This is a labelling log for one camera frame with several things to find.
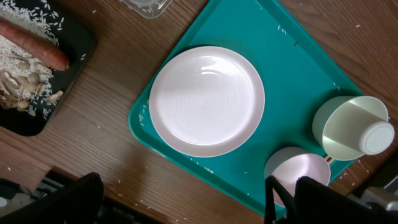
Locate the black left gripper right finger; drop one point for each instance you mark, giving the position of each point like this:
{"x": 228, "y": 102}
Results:
{"x": 313, "y": 202}

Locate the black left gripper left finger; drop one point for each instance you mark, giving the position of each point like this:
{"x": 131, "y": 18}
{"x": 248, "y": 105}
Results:
{"x": 78, "y": 202}

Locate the small pink bowl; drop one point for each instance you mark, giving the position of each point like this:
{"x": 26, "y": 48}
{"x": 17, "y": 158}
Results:
{"x": 289, "y": 164}

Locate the white paper cup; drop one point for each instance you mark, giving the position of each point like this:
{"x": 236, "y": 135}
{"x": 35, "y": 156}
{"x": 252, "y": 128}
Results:
{"x": 351, "y": 132}

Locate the rice and peanut shells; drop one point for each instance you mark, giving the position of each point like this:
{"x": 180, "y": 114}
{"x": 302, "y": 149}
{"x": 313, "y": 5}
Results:
{"x": 26, "y": 83}

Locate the large pink plate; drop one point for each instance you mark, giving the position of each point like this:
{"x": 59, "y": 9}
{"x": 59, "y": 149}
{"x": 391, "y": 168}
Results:
{"x": 206, "y": 101}

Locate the orange sausage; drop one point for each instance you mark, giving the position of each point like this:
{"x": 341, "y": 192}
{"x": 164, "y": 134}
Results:
{"x": 39, "y": 48}

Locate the black waste tray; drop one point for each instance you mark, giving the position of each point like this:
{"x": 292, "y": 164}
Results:
{"x": 72, "y": 38}

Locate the teal plastic tray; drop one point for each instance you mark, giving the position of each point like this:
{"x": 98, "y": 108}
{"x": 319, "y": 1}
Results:
{"x": 298, "y": 77}

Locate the clear plastic bin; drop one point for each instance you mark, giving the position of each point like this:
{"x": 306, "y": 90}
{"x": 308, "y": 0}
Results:
{"x": 148, "y": 9}

